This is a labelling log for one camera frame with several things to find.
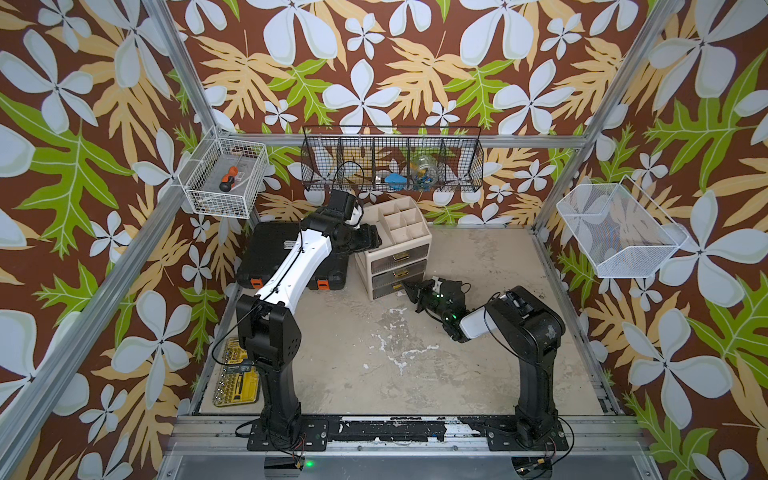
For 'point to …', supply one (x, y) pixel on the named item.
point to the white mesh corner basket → (620, 229)
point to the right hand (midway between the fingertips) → (399, 280)
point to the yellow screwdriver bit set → (238, 382)
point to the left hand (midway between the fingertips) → (374, 239)
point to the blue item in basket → (396, 181)
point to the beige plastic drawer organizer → (405, 251)
